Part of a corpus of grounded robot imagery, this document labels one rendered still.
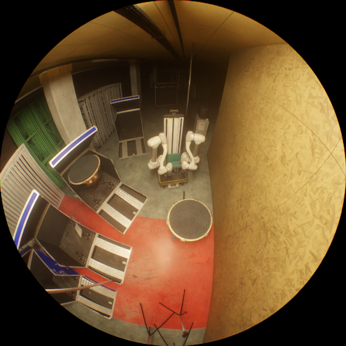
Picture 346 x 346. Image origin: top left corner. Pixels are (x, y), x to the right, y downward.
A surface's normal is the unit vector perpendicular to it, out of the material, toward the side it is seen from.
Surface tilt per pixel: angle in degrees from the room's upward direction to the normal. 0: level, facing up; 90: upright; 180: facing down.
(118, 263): 1
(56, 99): 90
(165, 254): 0
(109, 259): 1
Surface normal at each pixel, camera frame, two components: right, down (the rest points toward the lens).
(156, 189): 0.04, -0.64
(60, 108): 0.99, 0.11
